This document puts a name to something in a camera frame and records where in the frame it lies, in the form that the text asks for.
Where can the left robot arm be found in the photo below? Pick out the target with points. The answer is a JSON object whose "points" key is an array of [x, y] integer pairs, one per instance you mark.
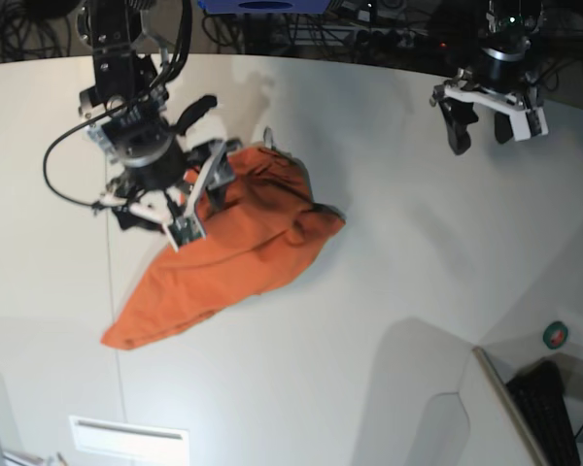
{"points": [[506, 24]]}

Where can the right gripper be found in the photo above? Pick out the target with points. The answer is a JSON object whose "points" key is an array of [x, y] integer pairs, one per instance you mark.
{"points": [[162, 184]]}

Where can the grey metal hook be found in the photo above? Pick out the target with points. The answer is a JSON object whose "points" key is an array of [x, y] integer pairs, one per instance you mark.
{"points": [[268, 138]]}

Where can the orange t-shirt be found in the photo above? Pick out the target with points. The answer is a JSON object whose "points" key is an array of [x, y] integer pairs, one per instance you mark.
{"points": [[268, 232]]}

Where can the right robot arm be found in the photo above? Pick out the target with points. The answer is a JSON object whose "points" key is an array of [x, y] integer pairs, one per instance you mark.
{"points": [[132, 63]]}

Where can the white partition board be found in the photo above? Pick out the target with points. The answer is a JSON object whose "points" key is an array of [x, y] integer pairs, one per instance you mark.
{"points": [[526, 440]]}

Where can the blue box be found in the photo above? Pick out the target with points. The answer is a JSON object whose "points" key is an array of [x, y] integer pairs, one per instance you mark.
{"points": [[218, 7]]}

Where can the black keyboard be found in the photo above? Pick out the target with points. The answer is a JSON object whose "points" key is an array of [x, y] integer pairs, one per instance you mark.
{"points": [[539, 395]]}

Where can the green tape roll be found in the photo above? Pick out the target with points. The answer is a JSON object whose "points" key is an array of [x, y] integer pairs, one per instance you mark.
{"points": [[555, 335]]}

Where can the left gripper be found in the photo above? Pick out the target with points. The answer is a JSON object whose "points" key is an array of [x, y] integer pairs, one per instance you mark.
{"points": [[502, 81]]}

